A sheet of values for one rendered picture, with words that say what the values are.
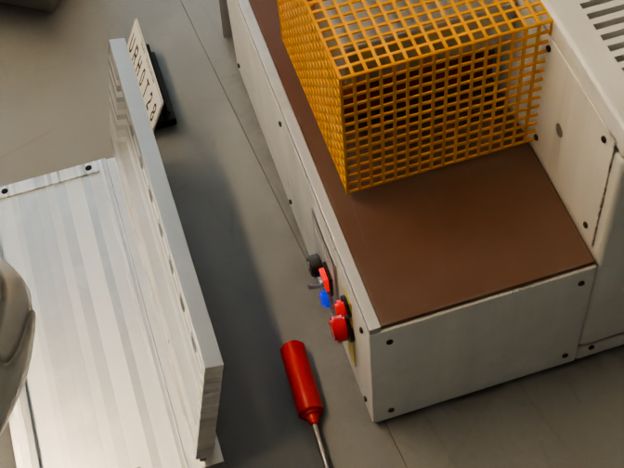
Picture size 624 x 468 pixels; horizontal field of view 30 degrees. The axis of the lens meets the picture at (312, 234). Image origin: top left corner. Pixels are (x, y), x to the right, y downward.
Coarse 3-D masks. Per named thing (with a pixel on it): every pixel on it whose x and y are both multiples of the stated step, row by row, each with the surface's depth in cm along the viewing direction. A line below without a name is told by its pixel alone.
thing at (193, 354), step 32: (128, 64) 127; (128, 96) 124; (128, 128) 133; (128, 160) 135; (160, 160) 119; (128, 192) 134; (160, 192) 117; (160, 224) 124; (160, 256) 126; (160, 288) 124; (192, 288) 110; (160, 320) 126; (192, 320) 107; (192, 352) 116; (192, 384) 117; (192, 416) 115; (192, 448) 118
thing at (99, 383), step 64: (0, 192) 142; (64, 192) 142; (64, 256) 136; (128, 256) 135; (64, 320) 131; (128, 320) 131; (64, 384) 126; (128, 384) 126; (64, 448) 122; (128, 448) 121
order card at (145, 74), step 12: (132, 36) 154; (132, 48) 154; (144, 48) 150; (132, 60) 154; (144, 60) 150; (144, 72) 150; (144, 84) 150; (156, 84) 146; (144, 96) 150; (156, 96) 146; (156, 108) 146; (156, 120) 146
